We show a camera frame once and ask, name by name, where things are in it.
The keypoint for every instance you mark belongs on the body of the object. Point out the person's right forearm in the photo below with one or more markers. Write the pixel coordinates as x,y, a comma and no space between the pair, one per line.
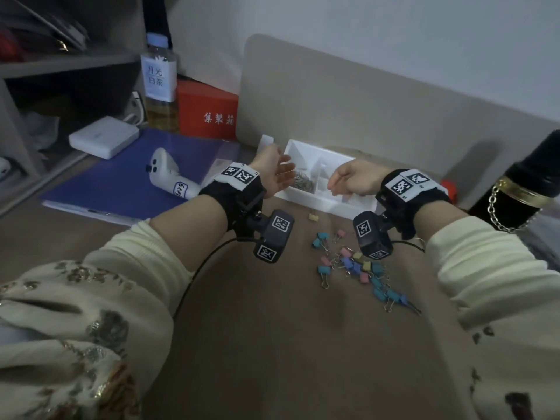
494,310

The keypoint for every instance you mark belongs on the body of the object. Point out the person's left forearm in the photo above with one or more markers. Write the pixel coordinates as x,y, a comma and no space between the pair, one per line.
100,319

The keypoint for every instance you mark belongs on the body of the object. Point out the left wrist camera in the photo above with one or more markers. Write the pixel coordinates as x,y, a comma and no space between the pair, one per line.
273,236

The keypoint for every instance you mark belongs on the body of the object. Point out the group of coloured binder clips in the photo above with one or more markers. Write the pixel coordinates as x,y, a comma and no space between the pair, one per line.
354,266

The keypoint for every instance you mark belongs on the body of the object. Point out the white flat adapter box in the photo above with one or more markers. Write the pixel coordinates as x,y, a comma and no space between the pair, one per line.
103,137

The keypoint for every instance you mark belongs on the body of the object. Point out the person's right hand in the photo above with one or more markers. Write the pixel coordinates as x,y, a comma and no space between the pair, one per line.
358,179

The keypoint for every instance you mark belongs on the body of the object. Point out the grey shelf unit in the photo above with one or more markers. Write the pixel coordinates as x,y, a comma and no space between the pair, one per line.
65,69

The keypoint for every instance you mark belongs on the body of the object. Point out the small heap of paper clips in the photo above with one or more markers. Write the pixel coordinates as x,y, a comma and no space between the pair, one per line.
304,181

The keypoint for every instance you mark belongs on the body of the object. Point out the small red object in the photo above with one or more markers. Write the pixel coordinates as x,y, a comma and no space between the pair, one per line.
450,190

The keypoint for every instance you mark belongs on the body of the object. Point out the white handheld controller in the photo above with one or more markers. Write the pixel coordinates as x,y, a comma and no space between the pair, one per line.
164,170

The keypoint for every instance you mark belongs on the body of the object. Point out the tea bottle with blue cap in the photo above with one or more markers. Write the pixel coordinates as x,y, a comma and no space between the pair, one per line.
159,83

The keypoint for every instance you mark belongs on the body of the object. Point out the blue document folder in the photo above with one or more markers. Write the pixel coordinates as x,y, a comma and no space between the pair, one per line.
109,188

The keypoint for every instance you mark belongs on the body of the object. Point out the small white stand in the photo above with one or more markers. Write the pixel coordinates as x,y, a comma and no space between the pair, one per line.
264,142

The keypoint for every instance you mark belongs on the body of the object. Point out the red pouch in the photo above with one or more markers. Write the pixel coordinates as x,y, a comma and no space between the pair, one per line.
9,45

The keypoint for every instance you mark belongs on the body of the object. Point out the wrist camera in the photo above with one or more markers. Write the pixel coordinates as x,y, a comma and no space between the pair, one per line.
273,236
372,236

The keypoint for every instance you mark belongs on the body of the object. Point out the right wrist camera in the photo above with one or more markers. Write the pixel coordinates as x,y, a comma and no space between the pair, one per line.
372,236

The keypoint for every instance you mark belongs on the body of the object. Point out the beige desk divider panel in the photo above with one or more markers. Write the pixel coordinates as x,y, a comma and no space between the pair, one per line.
372,104

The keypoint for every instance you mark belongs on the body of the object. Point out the person's left hand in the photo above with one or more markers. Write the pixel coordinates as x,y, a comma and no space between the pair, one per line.
273,170

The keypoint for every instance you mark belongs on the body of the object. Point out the clear plastic bag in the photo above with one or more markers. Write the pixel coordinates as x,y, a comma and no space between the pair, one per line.
41,128

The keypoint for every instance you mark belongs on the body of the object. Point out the white compartment organizer tray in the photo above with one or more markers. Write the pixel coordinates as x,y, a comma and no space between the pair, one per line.
306,153

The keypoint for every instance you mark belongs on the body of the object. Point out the orange ribbed box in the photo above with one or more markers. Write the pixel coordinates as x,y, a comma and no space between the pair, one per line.
205,107

